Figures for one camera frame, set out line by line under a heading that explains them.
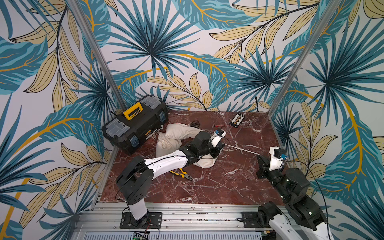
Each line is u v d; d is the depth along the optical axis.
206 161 0.85
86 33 0.75
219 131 0.69
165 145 0.90
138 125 0.91
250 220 0.73
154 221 0.73
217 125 1.13
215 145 0.71
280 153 0.53
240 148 1.00
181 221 0.75
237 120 1.13
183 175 0.87
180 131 0.96
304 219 0.45
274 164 0.57
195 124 1.14
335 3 0.68
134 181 0.45
